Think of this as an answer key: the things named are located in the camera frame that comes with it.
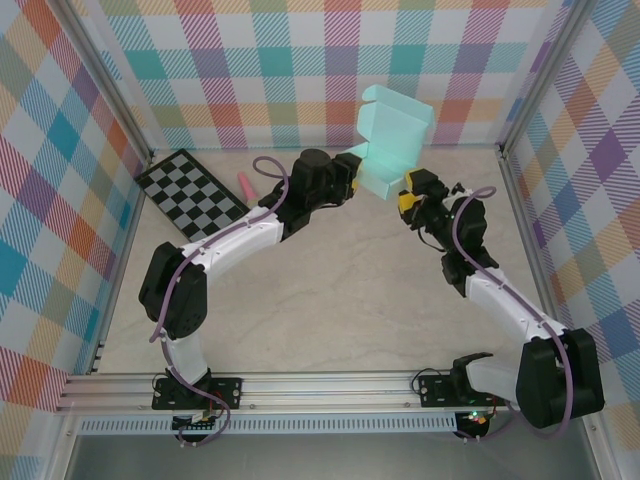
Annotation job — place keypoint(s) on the mint green paper box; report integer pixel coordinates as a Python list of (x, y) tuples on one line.
[(395, 130)]

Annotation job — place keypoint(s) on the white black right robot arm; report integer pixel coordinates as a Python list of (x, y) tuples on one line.
[(515, 307)]

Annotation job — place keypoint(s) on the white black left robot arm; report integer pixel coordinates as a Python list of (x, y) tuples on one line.
[(235, 235)]

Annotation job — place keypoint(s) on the pink toy microphone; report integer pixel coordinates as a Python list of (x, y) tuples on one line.
[(245, 185)]

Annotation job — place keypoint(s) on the black grey checkerboard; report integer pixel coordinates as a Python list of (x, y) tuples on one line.
[(185, 190)]

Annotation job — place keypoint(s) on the small circuit board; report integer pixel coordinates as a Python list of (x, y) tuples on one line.
[(200, 417), (475, 419)]

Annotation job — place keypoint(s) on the aluminium side rail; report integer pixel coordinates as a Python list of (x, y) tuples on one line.
[(117, 280), (525, 235)]

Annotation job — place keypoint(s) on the aluminium frame post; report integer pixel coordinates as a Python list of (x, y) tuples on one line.
[(107, 75), (545, 75)]

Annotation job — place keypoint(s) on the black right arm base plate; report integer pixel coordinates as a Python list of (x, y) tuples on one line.
[(435, 392)]

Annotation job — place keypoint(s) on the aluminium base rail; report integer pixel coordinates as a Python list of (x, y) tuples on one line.
[(325, 392)]

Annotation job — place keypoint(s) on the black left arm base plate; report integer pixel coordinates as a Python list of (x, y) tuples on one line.
[(227, 392)]

